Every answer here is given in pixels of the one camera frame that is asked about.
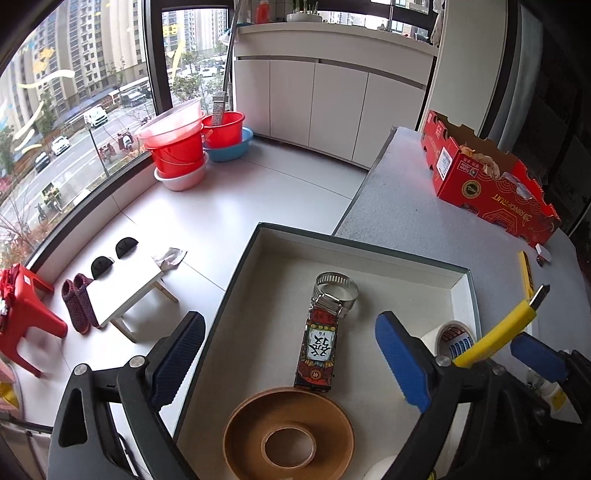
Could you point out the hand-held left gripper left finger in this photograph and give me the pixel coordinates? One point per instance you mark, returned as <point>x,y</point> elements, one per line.
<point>178,360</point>

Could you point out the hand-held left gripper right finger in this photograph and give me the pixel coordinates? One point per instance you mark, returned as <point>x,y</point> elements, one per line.
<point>401,364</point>

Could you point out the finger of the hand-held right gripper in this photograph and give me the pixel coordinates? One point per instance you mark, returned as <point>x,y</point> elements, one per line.
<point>538,355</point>

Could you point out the white tape roll red print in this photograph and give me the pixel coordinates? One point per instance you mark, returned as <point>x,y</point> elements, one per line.
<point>431,340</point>

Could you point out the white bottle yellow label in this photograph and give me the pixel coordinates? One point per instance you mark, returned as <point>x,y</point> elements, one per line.
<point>556,397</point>

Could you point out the yellow utility knife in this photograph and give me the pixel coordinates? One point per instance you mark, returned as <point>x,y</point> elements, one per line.
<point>501,325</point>

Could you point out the dark red small box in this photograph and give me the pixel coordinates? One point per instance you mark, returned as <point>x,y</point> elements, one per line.
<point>316,355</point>

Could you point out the dark tray box white inside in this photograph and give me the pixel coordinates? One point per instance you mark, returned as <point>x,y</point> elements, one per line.
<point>277,323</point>

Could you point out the yellow blade case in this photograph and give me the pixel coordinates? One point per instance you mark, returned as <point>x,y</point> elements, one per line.
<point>526,274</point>

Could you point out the small white table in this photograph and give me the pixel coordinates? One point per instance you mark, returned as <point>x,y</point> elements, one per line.
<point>122,293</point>

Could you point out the grey rag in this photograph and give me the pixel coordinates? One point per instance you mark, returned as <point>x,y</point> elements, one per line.
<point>168,258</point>

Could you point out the white rectangular block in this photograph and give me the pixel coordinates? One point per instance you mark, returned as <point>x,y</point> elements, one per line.
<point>546,253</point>

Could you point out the dark red slipper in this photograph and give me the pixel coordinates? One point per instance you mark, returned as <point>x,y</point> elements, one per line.
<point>87,295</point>
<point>69,300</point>

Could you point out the black slipper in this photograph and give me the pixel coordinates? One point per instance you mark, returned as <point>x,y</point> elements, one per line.
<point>101,266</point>
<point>126,247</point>

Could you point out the white felt table cover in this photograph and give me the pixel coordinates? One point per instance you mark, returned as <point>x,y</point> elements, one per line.
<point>415,221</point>

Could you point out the red plastic stool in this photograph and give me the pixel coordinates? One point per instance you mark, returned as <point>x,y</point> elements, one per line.
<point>32,318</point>

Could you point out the red cardboard box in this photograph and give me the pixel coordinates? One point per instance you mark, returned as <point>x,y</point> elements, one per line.
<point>498,203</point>

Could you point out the white basin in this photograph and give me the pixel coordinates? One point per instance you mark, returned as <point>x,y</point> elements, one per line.
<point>184,180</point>

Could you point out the pale wrapped snacks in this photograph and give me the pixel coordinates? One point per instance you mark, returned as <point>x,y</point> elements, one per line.
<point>485,161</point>

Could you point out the red bucket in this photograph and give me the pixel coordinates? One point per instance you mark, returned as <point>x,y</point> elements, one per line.
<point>178,154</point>

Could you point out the blue basin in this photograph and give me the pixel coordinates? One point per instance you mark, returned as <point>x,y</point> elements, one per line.
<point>235,152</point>

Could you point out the dark glass cabinet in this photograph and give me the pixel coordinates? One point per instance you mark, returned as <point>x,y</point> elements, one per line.
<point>554,92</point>

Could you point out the white cabinet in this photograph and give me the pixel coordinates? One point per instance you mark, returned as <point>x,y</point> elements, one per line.
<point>332,101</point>

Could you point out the orange bottle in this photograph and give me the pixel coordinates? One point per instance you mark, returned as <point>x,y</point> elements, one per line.
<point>263,11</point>

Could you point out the white plant pot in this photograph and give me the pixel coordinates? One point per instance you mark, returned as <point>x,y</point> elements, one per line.
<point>302,17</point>

